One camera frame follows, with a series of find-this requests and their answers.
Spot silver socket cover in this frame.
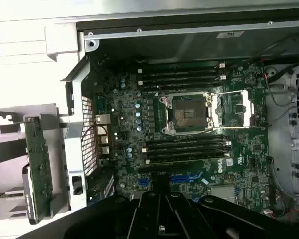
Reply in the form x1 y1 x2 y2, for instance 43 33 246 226
210 89 255 129

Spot thin black fan wire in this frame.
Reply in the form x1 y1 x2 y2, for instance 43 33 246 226
81 123 108 142

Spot black expansion slot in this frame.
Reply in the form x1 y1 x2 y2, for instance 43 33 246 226
138 164 190 174

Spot black RAM slot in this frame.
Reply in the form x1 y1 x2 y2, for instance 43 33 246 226
149 150 231 159
137 68 222 77
149 139 231 147
137 80 222 90
145 156 228 166
142 62 226 70
142 145 227 153
142 74 227 82

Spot CPU socket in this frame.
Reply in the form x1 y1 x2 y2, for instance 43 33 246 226
164 92 212 135

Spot gray wire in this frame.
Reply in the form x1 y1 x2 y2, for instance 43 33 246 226
265 63 299 107

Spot black and silver PC case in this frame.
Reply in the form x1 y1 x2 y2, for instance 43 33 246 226
44 6 299 231

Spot gray plastic parts rack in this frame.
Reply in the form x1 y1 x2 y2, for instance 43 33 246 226
0 103 72 225

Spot blue expansion slot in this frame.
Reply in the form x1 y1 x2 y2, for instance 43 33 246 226
138 174 210 187

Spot green motherboard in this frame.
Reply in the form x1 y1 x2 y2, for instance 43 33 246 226
94 58 274 217

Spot silver chipset heatsink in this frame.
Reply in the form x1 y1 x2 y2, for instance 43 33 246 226
210 185 237 201

